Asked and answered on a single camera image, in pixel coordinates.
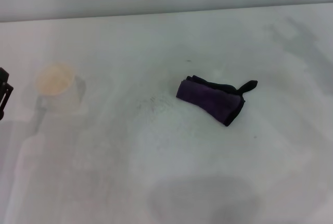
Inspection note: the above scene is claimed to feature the white paper cup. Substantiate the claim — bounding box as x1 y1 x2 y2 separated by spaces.
35 62 87 116

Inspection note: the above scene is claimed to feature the purple rag with black trim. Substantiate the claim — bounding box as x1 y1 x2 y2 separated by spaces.
176 75 259 127

